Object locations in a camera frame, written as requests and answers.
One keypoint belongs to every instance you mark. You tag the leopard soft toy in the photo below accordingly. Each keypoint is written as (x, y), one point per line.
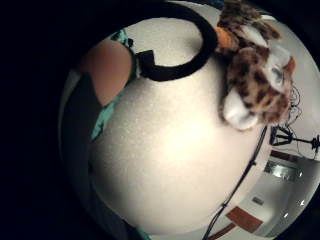
(256, 73)

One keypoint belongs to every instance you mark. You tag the black stand pole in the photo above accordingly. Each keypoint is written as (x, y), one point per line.
(240, 180)

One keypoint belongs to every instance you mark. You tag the bright window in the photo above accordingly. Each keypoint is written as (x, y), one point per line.
(281, 170)

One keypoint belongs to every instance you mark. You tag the black tripod with camera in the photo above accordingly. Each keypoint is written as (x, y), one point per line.
(290, 137)

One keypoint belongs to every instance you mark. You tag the brown wall panel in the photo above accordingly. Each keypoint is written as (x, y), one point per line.
(244, 218)

